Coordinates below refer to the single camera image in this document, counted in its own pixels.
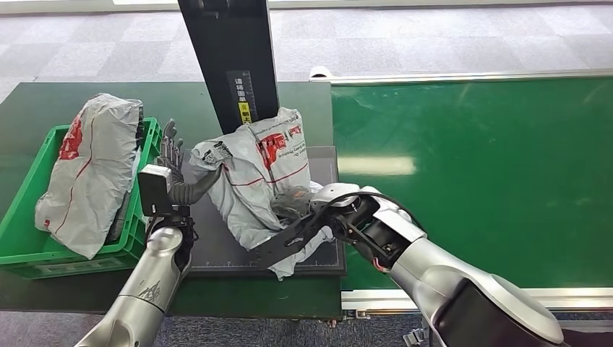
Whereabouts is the aluminium conveyor frame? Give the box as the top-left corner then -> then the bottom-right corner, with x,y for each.
309,66 -> 613,320

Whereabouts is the black inbound scanner machine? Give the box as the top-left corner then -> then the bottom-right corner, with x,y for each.
177,0 -> 347,279

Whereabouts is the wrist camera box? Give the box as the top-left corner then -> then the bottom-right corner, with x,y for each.
137,164 -> 173,218
252,210 -> 333,270

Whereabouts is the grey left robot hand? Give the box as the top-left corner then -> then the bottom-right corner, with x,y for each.
154,119 -> 225,207

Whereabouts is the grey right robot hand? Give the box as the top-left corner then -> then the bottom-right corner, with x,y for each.
270,185 -> 317,222

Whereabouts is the silver conveyor leg bracket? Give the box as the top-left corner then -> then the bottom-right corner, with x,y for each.
403,327 -> 432,347

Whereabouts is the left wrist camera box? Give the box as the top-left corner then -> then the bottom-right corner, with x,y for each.
137,164 -> 173,218

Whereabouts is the grey courier bag package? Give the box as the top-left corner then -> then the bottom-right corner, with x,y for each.
34,93 -> 145,261
189,106 -> 337,282

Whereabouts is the green plastic crate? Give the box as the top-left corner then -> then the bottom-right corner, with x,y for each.
0,117 -> 164,280

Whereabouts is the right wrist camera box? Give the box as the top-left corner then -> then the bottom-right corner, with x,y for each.
252,210 -> 333,270

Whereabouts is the green conveyor belt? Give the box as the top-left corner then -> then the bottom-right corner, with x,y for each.
330,76 -> 613,291

